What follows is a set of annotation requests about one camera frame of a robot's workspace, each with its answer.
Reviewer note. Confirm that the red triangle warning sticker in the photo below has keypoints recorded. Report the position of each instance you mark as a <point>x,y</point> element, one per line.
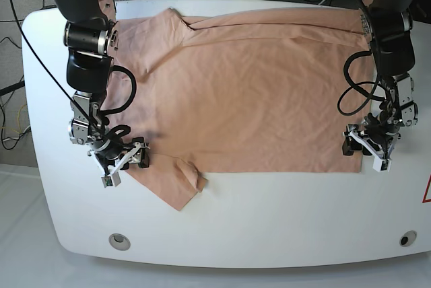
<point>427,194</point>

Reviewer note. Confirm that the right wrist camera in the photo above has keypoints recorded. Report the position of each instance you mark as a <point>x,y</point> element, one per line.
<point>111,180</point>

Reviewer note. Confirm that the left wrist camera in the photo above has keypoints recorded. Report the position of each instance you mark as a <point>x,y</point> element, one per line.
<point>381,165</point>

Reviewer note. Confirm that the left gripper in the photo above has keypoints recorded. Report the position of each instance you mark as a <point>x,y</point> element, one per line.
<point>374,137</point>

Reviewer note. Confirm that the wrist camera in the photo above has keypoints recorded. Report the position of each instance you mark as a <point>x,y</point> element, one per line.
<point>111,180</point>
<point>381,165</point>

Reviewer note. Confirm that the left table cable grommet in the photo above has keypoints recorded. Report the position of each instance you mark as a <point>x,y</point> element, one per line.
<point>119,242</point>

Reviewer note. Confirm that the peach pink T-shirt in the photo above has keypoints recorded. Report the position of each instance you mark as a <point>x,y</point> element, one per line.
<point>254,91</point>

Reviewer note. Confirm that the table cable grommet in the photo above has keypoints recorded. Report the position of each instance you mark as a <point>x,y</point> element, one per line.
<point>119,242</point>
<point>408,238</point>

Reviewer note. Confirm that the right table cable grommet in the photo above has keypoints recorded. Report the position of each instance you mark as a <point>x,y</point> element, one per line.
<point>408,238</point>

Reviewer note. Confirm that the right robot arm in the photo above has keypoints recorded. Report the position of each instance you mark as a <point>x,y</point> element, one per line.
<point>89,33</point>

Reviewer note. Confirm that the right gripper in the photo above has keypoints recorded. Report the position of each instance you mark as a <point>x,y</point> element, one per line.
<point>111,156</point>

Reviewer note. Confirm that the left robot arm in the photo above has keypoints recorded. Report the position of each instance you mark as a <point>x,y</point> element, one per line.
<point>387,27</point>

